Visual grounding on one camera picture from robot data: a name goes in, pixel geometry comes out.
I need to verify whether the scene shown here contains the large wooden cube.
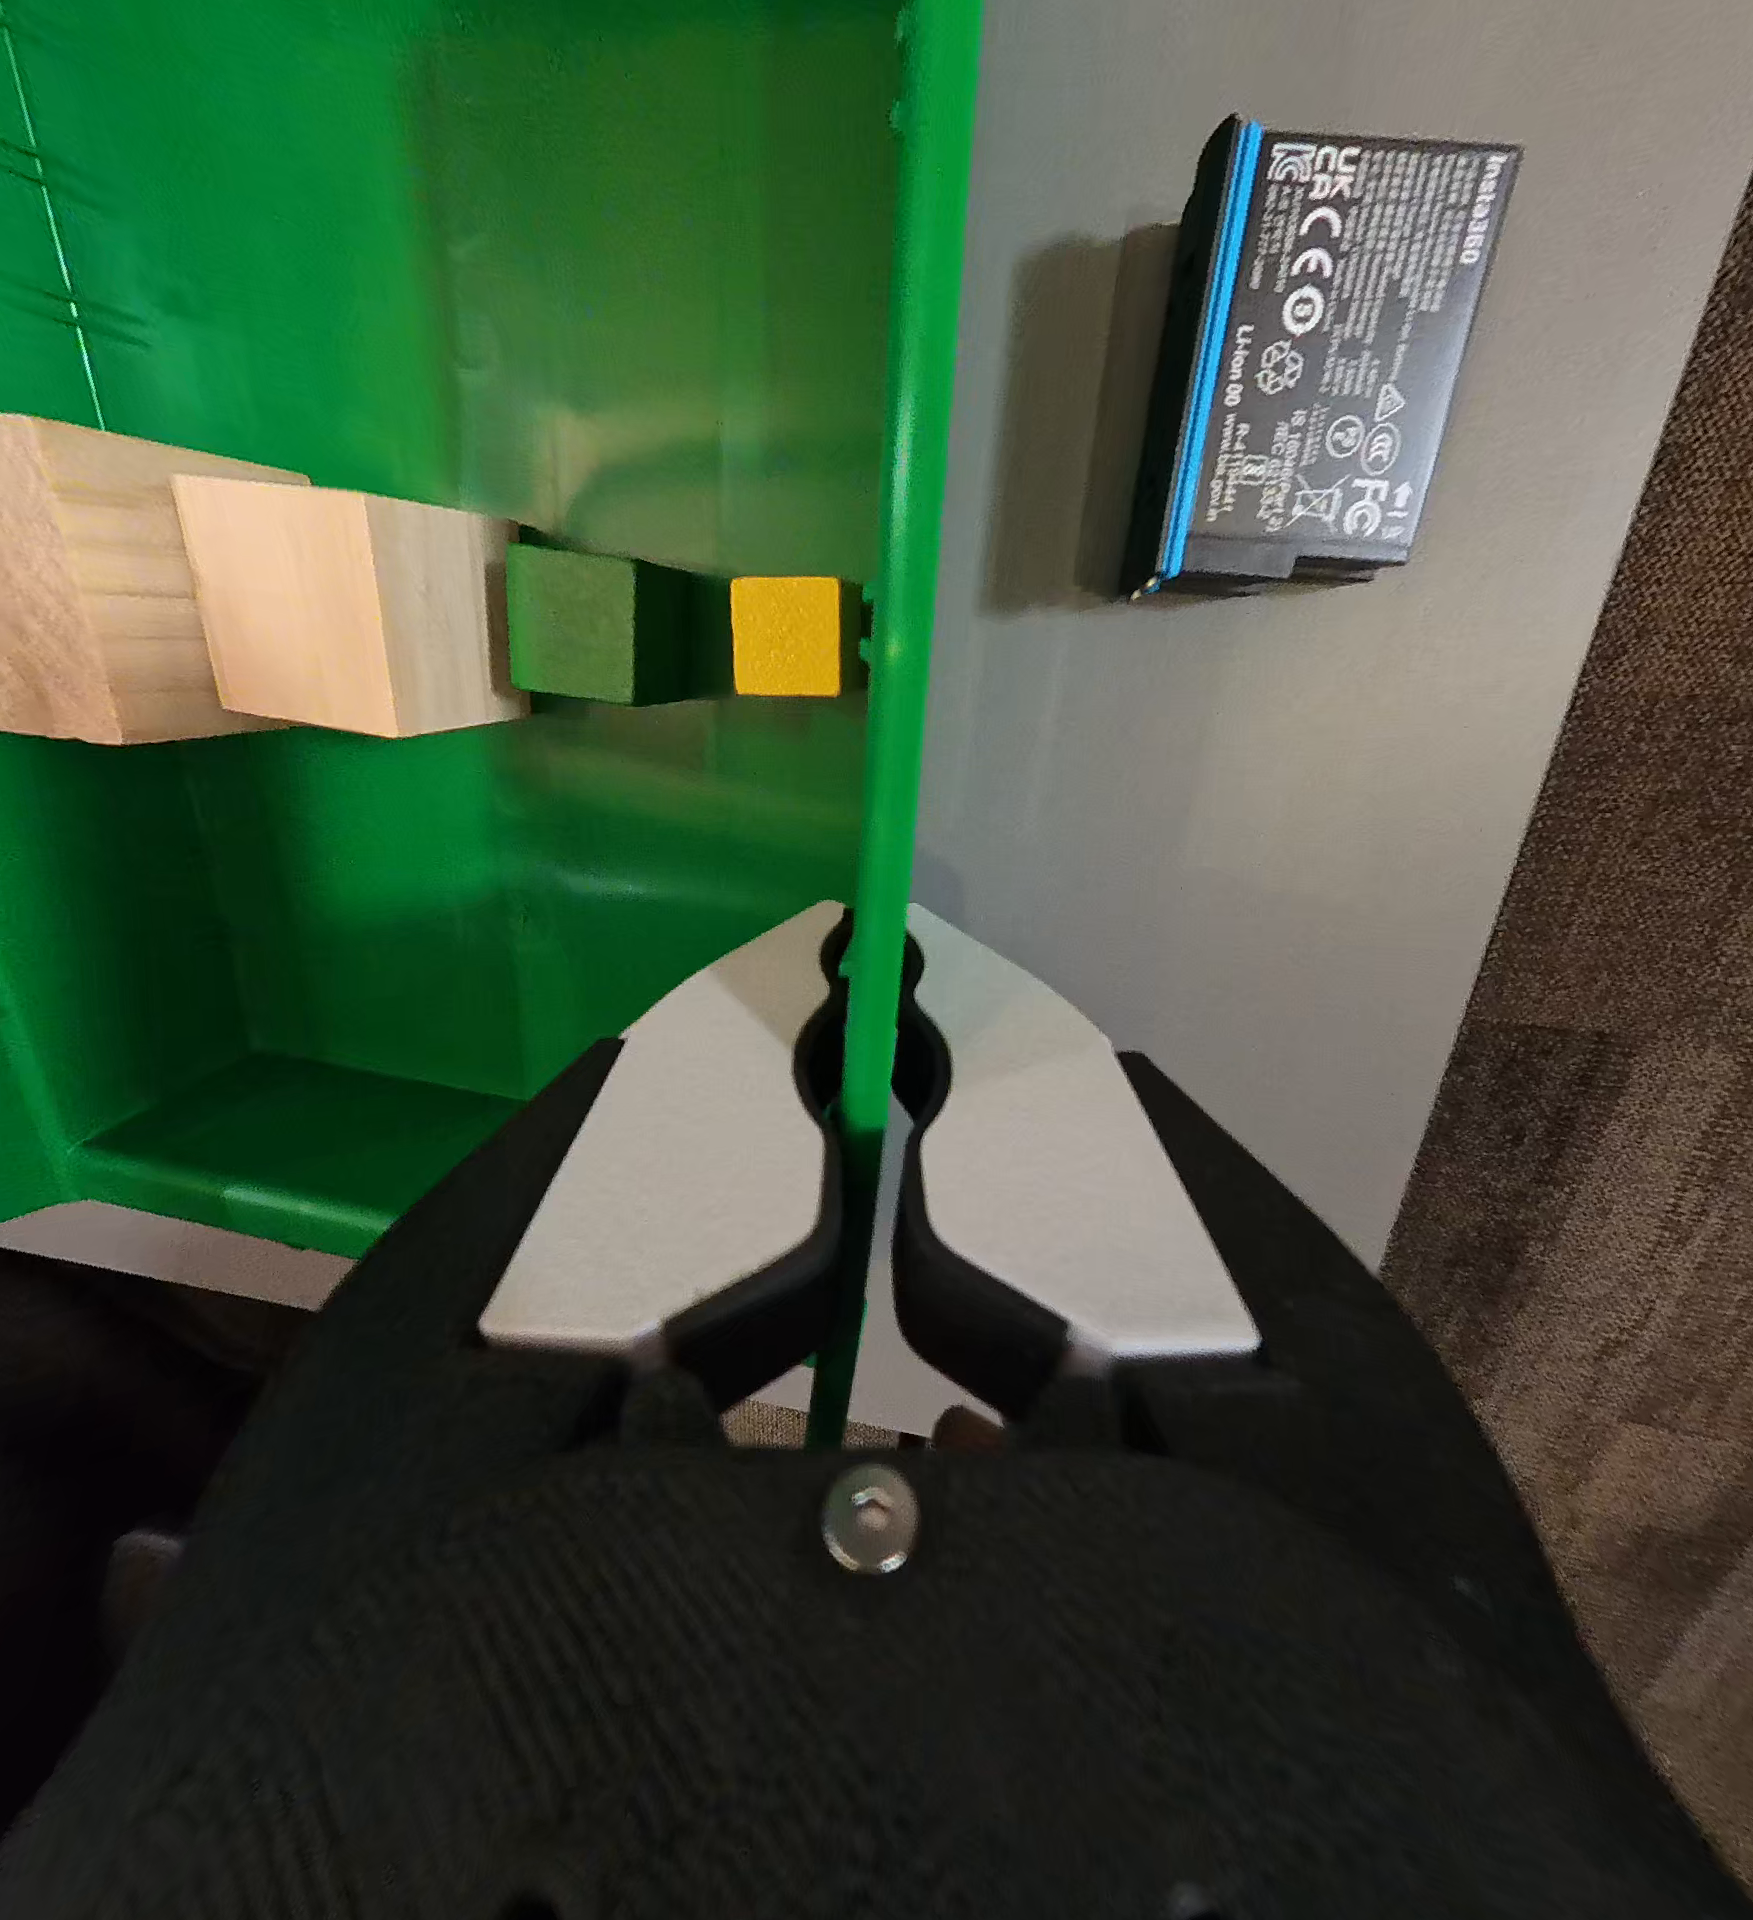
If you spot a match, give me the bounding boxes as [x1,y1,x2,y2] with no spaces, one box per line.
[0,412,314,746]

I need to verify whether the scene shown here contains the green plastic bin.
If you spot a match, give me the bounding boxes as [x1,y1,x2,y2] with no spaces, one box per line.
[0,0,986,1448]

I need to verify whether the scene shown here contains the small yellow cube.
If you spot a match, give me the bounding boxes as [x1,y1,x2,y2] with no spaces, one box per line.
[728,577,848,700]

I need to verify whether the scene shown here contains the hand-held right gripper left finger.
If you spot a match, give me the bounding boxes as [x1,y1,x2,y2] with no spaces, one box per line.
[478,900,855,1400]

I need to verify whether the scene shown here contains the medium wooden cube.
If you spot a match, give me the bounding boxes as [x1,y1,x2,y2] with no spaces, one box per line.
[172,472,525,740]

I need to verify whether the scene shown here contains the black camera battery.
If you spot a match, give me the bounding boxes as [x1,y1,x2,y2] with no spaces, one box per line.
[1120,113,1526,605]

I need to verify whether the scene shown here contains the grey desk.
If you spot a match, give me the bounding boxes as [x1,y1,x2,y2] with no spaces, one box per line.
[0,0,1753,1442]

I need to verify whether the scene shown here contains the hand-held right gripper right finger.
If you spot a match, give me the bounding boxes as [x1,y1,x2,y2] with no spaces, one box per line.
[884,904,1266,1412]

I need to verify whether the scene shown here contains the small green cube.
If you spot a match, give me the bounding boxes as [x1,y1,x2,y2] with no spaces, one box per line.
[505,542,698,708]

